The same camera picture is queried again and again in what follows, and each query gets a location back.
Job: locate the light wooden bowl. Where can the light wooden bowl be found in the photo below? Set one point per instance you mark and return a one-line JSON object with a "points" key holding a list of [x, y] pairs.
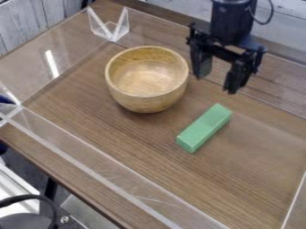
{"points": [[147, 78]]}

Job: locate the clear acrylic tray wall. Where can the clear acrylic tray wall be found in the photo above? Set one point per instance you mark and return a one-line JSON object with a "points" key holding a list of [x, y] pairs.
{"points": [[116, 158]]}

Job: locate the black table leg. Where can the black table leg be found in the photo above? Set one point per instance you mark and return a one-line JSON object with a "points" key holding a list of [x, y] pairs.
{"points": [[50, 189]]}

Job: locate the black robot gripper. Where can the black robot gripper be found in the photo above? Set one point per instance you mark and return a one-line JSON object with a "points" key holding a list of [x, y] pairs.
{"points": [[227, 41]]}

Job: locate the green rectangular block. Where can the green rectangular block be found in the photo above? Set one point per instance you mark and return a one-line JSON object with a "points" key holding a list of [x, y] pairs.
{"points": [[199, 131]]}

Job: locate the clear acrylic corner bracket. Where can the clear acrylic corner bracket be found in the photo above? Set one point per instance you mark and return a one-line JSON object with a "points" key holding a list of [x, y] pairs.
{"points": [[110, 31]]}

